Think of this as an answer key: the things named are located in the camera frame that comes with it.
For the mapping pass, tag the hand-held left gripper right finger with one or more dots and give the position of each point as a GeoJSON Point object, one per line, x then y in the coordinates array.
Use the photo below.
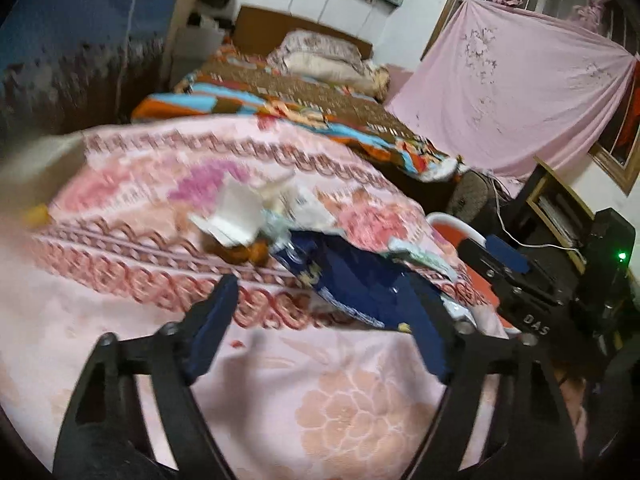
{"type": "Point", "coordinates": [434, 345]}

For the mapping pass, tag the orange snack wrapper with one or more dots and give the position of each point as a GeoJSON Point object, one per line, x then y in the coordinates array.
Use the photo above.
{"type": "Point", "coordinates": [242, 252]}

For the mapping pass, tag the wooden picture frame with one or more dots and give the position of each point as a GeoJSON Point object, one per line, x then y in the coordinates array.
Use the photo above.
{"type": "Point", "coordinates": [612, 157]}

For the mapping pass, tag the white bedside cabinet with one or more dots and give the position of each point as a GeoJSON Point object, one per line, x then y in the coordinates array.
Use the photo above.
{"type": "Point", "coordinates": [200, 45]}

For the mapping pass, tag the cream pillow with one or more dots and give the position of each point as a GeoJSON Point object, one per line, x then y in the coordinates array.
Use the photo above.
{"type": "Point", "coordinates": [330, 72]}

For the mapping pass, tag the small yellow cap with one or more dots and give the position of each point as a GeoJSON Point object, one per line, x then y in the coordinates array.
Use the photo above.
{"type": "Point", "coordinates": [37, 215]}

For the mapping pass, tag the wooden bed headboard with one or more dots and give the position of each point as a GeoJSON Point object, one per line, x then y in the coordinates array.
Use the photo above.
{"type": "Point", "coordinates": [265, 22]}

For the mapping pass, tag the pink floral blanket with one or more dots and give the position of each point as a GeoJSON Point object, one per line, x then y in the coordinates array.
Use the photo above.
{"type": "Point", "coordinates": [300, 400]}

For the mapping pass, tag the pale green packet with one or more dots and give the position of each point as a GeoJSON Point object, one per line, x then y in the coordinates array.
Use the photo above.
{"type": "Point", "coordinates": [420, 257]}

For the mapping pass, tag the wooden shelf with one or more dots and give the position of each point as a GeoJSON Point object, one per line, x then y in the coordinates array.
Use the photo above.
{"type": "Point", "coordinates": [555, 205]}

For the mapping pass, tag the pink hanging cloth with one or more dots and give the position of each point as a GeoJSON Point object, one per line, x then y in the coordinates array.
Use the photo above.
{"type": "Point", "coordinates": [510, 95]}

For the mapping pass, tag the navy blue plastic bag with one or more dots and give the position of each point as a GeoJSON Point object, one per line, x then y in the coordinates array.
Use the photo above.
{"type": "Point", "coordinates": [360, 285]}

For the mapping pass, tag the floral pillow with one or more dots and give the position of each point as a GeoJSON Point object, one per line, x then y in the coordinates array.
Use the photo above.
{"type": "Point", "coordinates": [315, 47]}

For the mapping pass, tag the orange basin with white rim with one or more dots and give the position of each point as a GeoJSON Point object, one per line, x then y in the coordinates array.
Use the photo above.
{"type": "Point", "coordinates": [446, 234]}

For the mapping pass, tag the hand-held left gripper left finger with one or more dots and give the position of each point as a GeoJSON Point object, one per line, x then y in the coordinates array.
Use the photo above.
{"type": "Point", "coordinates": [210, 330]}

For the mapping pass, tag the blue printed wall hanging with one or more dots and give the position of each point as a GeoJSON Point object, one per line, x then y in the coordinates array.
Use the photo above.
{"type": "Point", "coordinates": [75, 25]}

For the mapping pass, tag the colourful brown bed blanket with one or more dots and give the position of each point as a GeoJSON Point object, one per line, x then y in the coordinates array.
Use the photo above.
{"type": "Point", "coordinates": [300, 100]}

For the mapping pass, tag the clear crumpled plastic wrapper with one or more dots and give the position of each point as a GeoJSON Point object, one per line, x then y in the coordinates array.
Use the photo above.
{"type": "Point", "coordinates": [305, 210]}

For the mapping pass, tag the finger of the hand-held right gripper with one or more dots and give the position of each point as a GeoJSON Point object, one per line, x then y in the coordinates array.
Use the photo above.
{"type": "Point", "coordinates": [475, 257]}
{"type": "Point", "coordinates": [507, 255]}

